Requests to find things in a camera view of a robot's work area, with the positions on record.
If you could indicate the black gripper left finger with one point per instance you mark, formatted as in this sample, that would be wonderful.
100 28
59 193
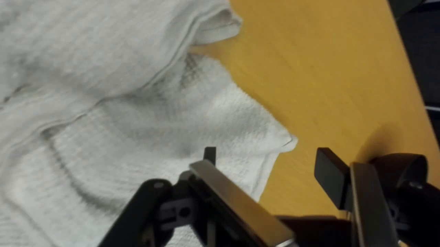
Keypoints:
220 207

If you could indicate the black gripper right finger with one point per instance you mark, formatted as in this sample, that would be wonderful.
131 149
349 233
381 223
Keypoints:
375 201

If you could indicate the white towel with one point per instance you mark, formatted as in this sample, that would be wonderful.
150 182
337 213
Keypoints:
114 119

